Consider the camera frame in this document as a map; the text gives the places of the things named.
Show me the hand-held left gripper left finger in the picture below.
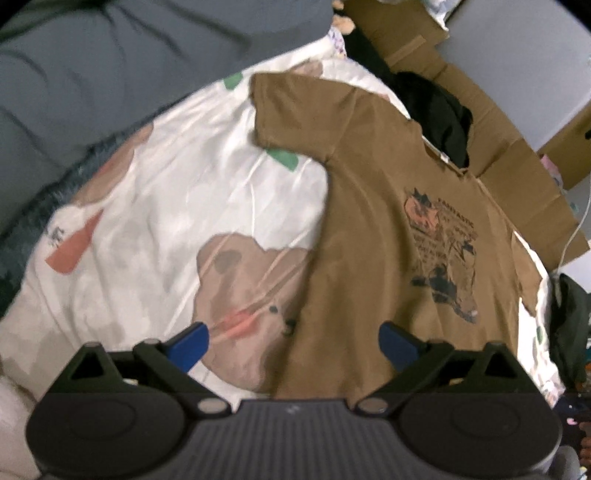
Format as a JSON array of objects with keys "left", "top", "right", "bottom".
[{"left": 51, "top": 322, "right": 229, "bottom": 421}]

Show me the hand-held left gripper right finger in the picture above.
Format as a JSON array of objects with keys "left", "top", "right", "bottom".
[{"left": 355, "top": 322, "right": 541, "bottom": 419}]

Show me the brown printed t-shirt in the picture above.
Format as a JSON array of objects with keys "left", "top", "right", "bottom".
[{"left": 249, "top": 71, "right": 544, "bottom": 403}]

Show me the bear print bed sheet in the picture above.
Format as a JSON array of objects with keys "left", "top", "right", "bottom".
[{"left": 0, "top": 32, "right": 567, "bottom": 480}]

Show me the black chair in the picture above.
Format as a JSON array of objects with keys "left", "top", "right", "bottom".
[{"left": 549, "top": 272, "right": 591, "bottom": 389}]

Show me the cardboard sheet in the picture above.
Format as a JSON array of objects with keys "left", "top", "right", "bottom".
[{"left": 344, "top": 0, "right": 591, "bottom": 271}]

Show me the pink white packet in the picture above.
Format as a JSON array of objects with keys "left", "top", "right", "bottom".
[{"left": 540, "top": 154, "right": 567, "bottom": 191}]

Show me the black clothing pile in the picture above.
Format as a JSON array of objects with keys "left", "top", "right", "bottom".
[{"left": 392, "top": 71, "right": 474, "bottom": 169}]

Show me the upright cardboard panel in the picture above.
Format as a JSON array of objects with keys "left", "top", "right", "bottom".
[{"left": 538, "top": 102, "right": 591, "bottom": 191}]

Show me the grey blanket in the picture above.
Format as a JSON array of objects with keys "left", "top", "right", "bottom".
[{"left": 0, "top": 0, "right": 334, "bottom": 172}]

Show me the flat black cloth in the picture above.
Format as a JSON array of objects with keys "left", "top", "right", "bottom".
[{"left": 344, "top": 28, "right": 399, "bottom": 89}]

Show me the colourful patterned cloth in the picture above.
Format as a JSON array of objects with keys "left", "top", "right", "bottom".
[{"left": 327, "top": 25, "right": 348, "bottom": 60}]

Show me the grey washing machine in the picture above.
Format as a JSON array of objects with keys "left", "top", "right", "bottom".
[{"left": 434, "top": 0, "right": 591, "bottom": 154}]

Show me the white cable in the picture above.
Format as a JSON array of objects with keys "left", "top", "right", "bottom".
[{"left": 556, "top": 170, "right": 591, "bottom": 274}]

